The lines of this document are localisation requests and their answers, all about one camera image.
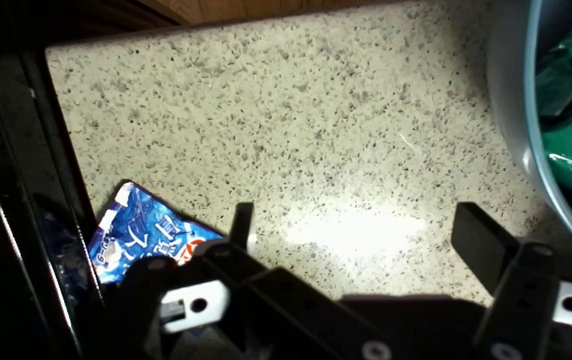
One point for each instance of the black electric stove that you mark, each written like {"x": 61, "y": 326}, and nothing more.
{"x": 46, "y": 287}

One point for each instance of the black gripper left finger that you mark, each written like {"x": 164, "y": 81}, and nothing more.
{"x": 262, "y": 312}

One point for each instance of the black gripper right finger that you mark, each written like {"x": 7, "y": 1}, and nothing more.
{"x": 531, "y": 312}

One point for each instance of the blue bowl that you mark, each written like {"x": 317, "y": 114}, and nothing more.
{"x": 531, "y": 91}

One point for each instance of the blue snack packet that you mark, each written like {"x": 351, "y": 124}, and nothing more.
{"x": 139, "y": 224}

